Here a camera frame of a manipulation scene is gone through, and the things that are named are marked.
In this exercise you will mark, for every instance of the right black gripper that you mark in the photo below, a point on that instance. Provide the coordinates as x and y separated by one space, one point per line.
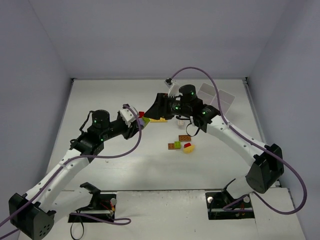
163 106

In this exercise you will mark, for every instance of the yellow half-round lego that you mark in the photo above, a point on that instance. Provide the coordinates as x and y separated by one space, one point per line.
189 149

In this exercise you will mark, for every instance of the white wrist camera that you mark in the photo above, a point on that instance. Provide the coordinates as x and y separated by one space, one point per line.
128 114
173 87

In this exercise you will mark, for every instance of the white lego brick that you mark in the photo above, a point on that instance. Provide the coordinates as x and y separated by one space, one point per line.
180 124

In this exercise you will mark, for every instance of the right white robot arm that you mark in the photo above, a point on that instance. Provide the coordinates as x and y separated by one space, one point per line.
265 162

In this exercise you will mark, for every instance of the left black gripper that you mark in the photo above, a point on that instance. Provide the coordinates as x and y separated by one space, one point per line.
130 130

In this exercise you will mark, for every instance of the small red lego brick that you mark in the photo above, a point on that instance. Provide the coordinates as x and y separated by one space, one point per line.
187 145

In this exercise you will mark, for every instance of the green lego on brown plate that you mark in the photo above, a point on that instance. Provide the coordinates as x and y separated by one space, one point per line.
177 145

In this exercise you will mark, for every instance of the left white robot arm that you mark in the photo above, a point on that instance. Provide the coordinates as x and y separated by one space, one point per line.
35 212

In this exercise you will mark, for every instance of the brown lego plate with green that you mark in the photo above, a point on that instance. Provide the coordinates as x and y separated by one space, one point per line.
171 146

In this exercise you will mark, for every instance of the right white container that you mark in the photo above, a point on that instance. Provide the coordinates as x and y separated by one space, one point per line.
226 100

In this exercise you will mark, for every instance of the left white container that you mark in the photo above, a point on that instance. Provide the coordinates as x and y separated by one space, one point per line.
206 93

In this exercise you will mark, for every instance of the green lego brick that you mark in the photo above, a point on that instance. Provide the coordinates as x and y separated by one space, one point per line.
145 120

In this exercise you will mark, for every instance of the purple lego brick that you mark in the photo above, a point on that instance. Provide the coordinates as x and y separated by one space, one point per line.
142 123

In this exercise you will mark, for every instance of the white container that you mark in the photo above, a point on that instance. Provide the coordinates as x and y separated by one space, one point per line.
206 93
226 100

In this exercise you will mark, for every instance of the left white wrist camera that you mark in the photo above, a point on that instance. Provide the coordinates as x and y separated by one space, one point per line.
128 114

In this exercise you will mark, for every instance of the yellow long lego plate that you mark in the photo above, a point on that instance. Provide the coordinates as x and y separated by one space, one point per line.
161 120

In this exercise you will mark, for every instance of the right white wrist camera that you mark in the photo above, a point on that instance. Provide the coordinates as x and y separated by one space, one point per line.
173 87

